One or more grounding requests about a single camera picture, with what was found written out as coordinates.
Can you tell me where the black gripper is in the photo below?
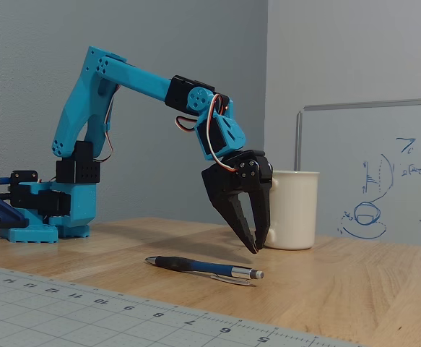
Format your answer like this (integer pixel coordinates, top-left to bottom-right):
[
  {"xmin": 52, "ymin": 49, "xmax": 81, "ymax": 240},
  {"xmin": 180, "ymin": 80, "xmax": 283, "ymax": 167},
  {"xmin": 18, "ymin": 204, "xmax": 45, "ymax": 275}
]
[{"xmin": 200, "ymin": 148, "xmax": 274, "ymax": 254}]

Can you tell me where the blue and black pen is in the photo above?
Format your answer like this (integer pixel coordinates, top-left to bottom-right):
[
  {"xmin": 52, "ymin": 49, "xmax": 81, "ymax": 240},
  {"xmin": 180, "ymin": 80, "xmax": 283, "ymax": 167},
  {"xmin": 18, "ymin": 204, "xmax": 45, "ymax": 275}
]
[{"xmin": 144, "ymin": 255, "xmax": 265, "ymax": 288}]

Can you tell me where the cream ceramic mug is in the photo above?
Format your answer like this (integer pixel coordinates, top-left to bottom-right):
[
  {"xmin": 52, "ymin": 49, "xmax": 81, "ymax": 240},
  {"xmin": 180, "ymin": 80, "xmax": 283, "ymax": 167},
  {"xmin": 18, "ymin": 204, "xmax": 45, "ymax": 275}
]
[{"xmin": 264, "ymin": 170, "xmax": 321, "ymax": 251}]

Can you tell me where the whiteboard with blue drawings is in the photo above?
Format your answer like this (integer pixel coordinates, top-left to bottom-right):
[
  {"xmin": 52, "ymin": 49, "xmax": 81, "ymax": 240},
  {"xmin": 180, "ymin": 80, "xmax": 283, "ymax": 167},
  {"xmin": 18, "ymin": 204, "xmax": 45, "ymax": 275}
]
[{"xmin": 295, "ymin": 97, "xmax": 421, "ymax": 249}]

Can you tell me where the grey gridded cutting mat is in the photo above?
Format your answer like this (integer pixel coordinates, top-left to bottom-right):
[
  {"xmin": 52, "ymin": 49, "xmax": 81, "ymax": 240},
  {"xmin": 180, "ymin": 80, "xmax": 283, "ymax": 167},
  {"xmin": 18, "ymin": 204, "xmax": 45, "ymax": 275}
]
[{"xmin": 0, "ymin": 262, "xmax": 368, "ymax": 347}]

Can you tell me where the red white black servo cable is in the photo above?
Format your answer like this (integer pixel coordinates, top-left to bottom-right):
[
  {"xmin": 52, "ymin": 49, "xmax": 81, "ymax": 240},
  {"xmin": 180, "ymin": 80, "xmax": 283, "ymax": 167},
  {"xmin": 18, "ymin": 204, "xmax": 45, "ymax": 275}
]
[
  {"xmin": 174, "ymin": 93, "xmax": 238, "ymax": 173},
  {"xmin": 92, "ymin": 85, "xmax": 119, "ymax": 163}
]

